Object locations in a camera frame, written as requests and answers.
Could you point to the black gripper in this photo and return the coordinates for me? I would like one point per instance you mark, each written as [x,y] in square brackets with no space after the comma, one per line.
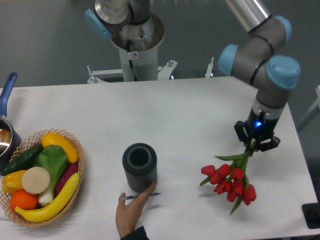
[259,126]

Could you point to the yellow squash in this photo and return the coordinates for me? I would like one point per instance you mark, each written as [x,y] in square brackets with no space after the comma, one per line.
[52,138]

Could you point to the yellow banana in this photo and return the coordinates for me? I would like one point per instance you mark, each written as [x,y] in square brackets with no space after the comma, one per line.
[56,206]

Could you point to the grey pen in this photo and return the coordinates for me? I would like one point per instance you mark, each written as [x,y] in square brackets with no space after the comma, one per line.
[132,197]

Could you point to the purple eggplant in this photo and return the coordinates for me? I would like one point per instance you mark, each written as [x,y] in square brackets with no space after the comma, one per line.
[69,171]

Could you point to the yellow bell pepper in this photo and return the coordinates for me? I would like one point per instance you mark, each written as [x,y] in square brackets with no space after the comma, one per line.
[12,182]

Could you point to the woven wicker basket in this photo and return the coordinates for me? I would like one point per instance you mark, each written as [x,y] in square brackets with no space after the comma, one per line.
[30,141]

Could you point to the blue-handled saucepan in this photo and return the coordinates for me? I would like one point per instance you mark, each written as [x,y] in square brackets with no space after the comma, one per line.
[9,138]

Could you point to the dark green cucumber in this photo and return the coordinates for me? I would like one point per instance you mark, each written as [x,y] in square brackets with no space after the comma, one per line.
[23,161]

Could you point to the red tulip bouquet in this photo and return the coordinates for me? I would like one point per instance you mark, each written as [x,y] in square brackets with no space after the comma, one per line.
[231,179]

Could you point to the silver blue-capped robot arm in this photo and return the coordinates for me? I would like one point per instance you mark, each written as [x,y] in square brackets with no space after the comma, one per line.
[137,33]

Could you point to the beige round disc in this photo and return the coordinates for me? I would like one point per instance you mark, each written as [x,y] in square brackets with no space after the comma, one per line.
[35,180]

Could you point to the person's bare hand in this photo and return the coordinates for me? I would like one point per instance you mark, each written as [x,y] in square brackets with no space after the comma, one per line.
[128,215]

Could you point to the green bok choy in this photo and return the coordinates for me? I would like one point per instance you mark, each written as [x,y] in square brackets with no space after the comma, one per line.
[52,158]

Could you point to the dark grey ribbed vase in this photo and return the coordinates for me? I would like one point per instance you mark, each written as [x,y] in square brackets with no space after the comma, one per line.
[140,164]

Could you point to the black device at table edge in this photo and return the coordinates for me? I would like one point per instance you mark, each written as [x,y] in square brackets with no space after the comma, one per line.
[311,212]

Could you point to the dark sleeved forearm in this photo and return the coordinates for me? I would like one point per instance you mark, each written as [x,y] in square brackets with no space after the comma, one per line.
[137,234]

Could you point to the orange fruit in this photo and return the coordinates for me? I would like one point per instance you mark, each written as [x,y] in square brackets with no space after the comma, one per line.
[23,200]

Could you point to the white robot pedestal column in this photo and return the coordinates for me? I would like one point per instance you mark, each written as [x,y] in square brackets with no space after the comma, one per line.
[139,65]

